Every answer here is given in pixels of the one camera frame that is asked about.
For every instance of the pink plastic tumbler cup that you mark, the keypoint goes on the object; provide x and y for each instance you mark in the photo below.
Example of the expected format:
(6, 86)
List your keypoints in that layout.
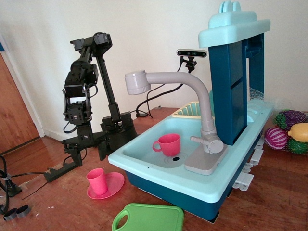
(97, 181)

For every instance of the yellow toy lemon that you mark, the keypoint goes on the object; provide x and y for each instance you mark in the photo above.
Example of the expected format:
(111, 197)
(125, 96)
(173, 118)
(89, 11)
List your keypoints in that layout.
(299, 132)

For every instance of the green cutting board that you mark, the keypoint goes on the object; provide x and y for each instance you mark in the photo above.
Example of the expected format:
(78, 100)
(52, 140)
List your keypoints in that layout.
(144, 217)

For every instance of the black power strip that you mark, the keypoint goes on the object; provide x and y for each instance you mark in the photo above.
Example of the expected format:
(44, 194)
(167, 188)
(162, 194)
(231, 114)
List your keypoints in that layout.
(54, 174)

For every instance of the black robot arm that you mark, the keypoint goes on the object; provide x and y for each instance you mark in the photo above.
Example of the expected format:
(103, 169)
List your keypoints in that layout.
(118, 128)

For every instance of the wooden door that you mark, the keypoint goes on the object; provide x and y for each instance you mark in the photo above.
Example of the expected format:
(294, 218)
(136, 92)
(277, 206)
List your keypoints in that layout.
(16, 125)

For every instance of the black tape roll left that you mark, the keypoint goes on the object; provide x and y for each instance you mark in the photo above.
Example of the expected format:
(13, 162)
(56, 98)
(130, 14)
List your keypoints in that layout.
(10, 215)

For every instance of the pink plastic plate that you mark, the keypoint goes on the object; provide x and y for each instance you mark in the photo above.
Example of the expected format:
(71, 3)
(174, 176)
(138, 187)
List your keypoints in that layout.
(114, 181)

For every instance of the black tape roll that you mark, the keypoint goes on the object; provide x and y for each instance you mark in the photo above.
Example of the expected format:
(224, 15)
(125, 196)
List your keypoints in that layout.
(10, 215)
(23, 211)

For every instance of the yellow dish rack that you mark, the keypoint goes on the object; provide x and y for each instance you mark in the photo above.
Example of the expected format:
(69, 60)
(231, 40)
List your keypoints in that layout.
(190, 111)

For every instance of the grey toy faucet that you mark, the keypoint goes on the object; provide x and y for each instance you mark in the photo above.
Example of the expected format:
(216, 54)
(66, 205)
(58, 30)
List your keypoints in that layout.
(205, 159)

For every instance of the blue toy kitchen sink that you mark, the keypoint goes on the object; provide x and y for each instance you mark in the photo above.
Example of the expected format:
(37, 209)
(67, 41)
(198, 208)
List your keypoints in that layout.
(235, 41)

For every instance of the purple toy vegetable in net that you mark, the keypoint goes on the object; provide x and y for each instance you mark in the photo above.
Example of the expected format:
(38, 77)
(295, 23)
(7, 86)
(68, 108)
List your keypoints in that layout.
(276, 138)

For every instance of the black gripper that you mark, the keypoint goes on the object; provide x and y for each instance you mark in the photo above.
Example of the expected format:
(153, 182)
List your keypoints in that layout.
(85, 139)

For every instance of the black tape roll right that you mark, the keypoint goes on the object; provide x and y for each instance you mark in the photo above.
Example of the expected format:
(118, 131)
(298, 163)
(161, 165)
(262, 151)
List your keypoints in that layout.
(23, 211)

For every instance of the depth camera on mount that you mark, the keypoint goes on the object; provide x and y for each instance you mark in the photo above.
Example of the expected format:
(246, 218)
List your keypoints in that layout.
(187, 56)

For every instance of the pink mug with handle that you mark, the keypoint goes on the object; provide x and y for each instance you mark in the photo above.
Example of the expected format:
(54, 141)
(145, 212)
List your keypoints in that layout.
(168, 144)

